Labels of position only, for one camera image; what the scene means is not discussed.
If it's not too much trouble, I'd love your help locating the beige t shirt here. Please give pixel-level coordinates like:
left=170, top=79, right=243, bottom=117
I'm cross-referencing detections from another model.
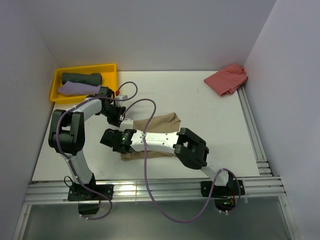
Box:
left=120, top=112, right=181, bottom=161

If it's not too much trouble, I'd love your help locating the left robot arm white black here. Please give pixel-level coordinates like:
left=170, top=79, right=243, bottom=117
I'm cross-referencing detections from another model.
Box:
left=48, top=86, right=128, bottom=200

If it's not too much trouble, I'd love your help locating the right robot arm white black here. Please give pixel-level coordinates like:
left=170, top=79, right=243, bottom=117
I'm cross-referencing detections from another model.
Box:
left=100, top=127, right=234, bottom=195

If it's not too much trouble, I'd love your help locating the dark green rolled shirt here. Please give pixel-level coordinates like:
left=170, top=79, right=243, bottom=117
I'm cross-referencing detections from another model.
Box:
left=61, top=72, right=102, bottom=87

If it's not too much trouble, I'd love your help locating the yellow plastic bin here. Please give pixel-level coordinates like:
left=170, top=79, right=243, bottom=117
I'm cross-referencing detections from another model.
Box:
left=49, top=63, right=118, bottom=105

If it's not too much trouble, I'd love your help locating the lavender folded shirt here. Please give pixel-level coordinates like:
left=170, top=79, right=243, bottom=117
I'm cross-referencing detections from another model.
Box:
left=57, top=81, right=101, bottom=96

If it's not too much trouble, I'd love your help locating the pink t shirt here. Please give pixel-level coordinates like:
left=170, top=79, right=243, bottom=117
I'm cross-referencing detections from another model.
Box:
left=203, top=63, right=248, bottom=97

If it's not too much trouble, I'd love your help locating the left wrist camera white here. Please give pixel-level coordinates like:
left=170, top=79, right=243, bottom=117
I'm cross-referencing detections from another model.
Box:
left=114, top=90, right=128, bottom=104

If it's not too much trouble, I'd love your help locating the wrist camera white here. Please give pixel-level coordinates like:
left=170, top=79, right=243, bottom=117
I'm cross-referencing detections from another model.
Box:
left=114, top=90, right=128, bottom=104
left=119, top=118, right=134, bottom=132

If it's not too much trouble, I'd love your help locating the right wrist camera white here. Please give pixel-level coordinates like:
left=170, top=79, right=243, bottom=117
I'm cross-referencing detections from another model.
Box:
left=119, top=118, right=134, bottom=132

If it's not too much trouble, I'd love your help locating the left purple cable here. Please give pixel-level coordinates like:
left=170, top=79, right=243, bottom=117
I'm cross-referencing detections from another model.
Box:
left=56, top=81, right=139, bottom=221

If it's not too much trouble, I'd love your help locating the purple cable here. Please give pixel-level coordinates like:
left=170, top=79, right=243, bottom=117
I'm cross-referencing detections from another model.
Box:
left=56, top=81, right=139, bottom=221
left=119, top=98, right=242, bottom=224

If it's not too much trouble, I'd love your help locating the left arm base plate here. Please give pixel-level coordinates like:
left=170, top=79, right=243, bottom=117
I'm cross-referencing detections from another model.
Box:
left=67, top=184, right=114, bottom=216

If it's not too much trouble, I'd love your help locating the aluminium front rail frame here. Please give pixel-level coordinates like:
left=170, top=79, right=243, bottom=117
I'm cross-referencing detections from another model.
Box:
left=13, top=176, right=301, bottom=240

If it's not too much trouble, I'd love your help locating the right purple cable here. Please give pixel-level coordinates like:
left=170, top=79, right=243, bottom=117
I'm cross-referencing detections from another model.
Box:
left=119, top=98, right=242, bottom=224

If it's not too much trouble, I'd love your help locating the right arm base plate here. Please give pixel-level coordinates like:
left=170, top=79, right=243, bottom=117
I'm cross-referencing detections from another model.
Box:
left=200, top=180, right=246, bottom=198

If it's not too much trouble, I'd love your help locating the aluminium right side rail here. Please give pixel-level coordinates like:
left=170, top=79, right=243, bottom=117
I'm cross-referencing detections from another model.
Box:
left=237, top=86, right=273, bottom=177

